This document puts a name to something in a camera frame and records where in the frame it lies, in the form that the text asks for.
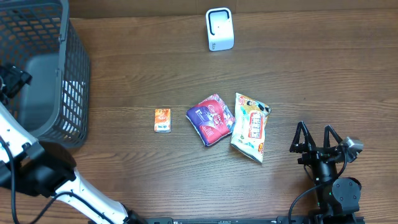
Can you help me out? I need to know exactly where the red purple pad pack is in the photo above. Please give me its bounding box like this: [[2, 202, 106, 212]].
[[186, 94, 236, 147]]

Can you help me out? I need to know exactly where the white barcode scanner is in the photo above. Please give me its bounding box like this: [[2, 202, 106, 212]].
[[205, 7, 234, 52]]

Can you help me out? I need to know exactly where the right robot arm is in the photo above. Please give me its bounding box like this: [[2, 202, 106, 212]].
[[287, 121, 364, 224]]

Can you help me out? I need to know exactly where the orange small box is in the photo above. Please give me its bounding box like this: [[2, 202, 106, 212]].
[[154, 108, 171, 133]]

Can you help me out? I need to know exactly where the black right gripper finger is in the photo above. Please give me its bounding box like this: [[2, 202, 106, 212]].
[[289, 121, 316, 153], [323, 124, 343, 149]]

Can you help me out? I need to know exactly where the grey plastic shopping basket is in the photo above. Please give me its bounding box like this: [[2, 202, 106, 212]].
[[1, 1, 90, 148]]

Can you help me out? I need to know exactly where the yellow snack bag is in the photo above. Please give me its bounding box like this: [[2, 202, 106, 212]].
[[231, 93, 272, 163]]

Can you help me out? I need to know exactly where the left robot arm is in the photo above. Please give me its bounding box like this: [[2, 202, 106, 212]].
[[1, 63, 146, 223]]

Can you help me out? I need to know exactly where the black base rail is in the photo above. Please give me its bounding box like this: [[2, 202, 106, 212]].
[[136, 216, 366, 224]]

